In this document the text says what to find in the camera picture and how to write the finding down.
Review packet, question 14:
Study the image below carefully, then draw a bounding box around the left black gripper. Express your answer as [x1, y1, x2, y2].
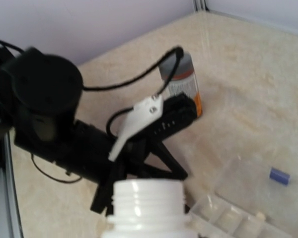
[90, 139, 188, 216]

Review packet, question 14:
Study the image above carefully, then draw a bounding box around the small white pill bottle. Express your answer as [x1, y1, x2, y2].
[101, 178, 199, 238]

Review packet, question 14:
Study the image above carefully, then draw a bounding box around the clear plastic pill organizer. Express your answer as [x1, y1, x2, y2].
[188, 155, 298, 238]

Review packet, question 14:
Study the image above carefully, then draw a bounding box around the orange pill bottle grey cap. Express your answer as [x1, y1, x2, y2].
[162, 52, 203, 118]

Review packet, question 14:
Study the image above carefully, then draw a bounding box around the beige pill in lid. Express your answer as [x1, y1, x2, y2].
[255, 212, 266, 221]

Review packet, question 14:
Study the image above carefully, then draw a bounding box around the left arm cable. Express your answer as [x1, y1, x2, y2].
[0, 37, 185, 185]

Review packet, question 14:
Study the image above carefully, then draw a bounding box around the left aluminium frame post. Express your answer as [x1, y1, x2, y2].
[193, 0, 210, 12]

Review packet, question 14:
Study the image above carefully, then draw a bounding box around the front aluminium rail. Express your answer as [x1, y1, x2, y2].
[0, 133, 24, 238]

